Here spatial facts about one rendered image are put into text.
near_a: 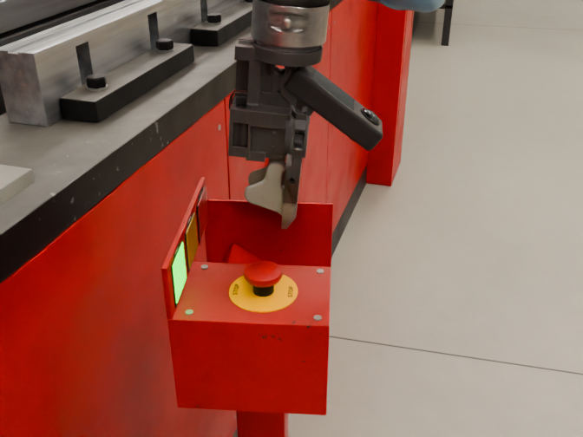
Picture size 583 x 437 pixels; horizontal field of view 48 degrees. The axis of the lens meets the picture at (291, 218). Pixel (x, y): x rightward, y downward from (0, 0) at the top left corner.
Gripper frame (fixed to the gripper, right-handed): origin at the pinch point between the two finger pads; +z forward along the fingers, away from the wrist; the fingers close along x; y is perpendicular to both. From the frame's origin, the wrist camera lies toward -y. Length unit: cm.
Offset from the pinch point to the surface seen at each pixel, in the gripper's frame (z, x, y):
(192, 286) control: 4.1, 9.6, 9.5
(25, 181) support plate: -16.8, 28.7, 16.7
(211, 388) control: 12.8, 15.3, 6.3
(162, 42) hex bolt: -8.7, -35.9, 23.6
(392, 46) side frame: 22, -174, -27
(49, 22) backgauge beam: -6, -53, 49
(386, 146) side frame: 62, -174, -31
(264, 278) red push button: 0.7, 11.6, 1.9
